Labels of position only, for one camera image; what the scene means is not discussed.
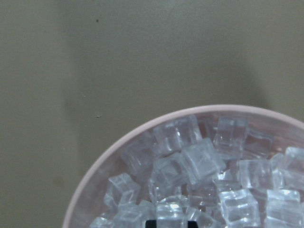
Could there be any pink bowl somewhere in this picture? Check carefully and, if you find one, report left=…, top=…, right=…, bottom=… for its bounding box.
left=62, top=104, right=304, bottom=228

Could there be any pile of clear ice cubes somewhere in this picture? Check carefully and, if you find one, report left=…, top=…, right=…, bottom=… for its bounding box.
left=90, top=115, right=304, bottom=228

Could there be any brown paper table cover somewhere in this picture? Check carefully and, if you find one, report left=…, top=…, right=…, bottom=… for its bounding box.
left=0, top=0, right=304, bottom=228

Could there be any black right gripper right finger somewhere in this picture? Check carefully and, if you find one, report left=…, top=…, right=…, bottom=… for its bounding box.
left=188, top=221, right=198, bottom=228

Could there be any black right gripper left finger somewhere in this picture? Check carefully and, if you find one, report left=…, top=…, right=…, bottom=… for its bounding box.
left=145, top=220, right=157, bottom=228

